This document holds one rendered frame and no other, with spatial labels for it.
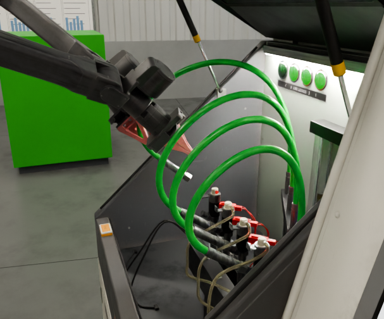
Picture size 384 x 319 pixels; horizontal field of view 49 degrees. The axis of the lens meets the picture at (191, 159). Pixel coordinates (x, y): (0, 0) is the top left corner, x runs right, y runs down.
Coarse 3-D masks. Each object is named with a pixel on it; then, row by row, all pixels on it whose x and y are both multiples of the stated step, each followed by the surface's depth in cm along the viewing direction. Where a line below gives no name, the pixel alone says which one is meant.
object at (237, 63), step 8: (192, 64) 97; (200, 64) 96; (208, 64) 96; (216, 64) 96; (224, 64) 96; (232, 64) 96; (240, 64) 96; (248, 64) 96; (176, 72) 98; (184, 72) 97; (256, 72) 96; (264, 80) 97; (272, 88) 97; (280, 96) 98; (280, 104) 98; (144, 144) 104; (152, 152) 105; (288, 152) 102; (288, 168) 104; (288, 176) 104
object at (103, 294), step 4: (100, 268) 130; (100, 272) 131; (100, 276) 133; (100, 288) 135; (104, 288) 121; (104, 292) 121; (104, 296) 123; (104, 300) 125; (104, 304) 126; (108, 304) 114; (104, 308) 129; (108, 308) 113; (104, 312) 131; (108, 312) 115; (104, 316) 134; (108, 316) 117
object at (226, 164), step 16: (240, 160) 70; (288, 160) 73; (208, 176) 70; (304, 192) 77; (192, 208) 70; (304, 208) 78; (192, 224) 71; (192, 240) 72; (208, 256) 74; (224, 256) 75; (240, 272) 78
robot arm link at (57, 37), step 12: (0, 0) 114; (12, 0) 114; (24, 0) 113; (12, 12) 114; (24, 12) 112; (36, 12) 111; (24, 24) 114; (36, 24) 111; (48, 24) 110; (48, 36) 110; (60, 36) 108; (72, 36) 110; (60, 48) 108; (72, 48) 106; (84, 48) 105
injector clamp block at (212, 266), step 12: (192, 252) 105; (192, 264) 106; (204, 264) 98; (216, 264) 98; (204, 276) 98; (204, 288) 99; (216, 288) 90; (228, 288) 90; (204, 300) 100; (216, 300) 91; (204, 312) 101
